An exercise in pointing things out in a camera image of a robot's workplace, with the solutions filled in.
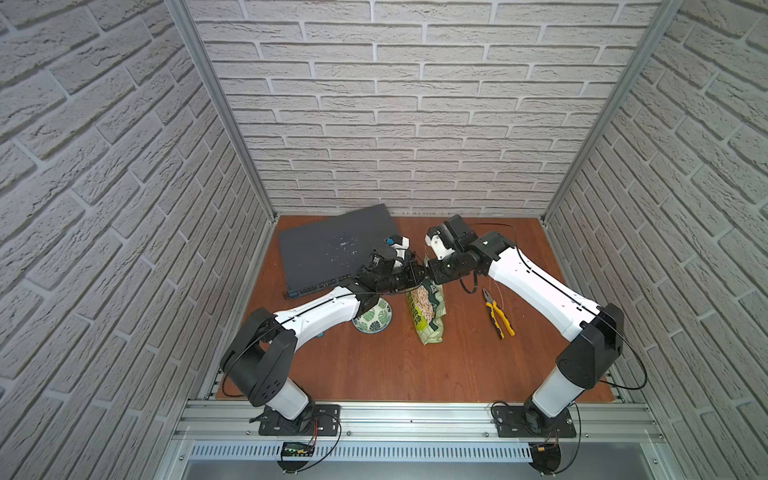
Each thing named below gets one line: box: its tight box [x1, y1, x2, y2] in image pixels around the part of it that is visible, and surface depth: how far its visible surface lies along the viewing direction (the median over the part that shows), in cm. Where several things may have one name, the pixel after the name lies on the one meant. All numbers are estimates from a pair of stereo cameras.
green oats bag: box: [405, 279, 447, 346], surface depth 84 cm
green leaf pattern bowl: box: [352, 297, 393, 334], surface depth 91 cm
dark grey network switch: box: [278, 204, 397, 300], surface depth 107 cm
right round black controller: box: [529, 443, 561, 477], surface depth 72 cm
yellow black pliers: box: [482, 288, 516, 340], surface depth 92 cm
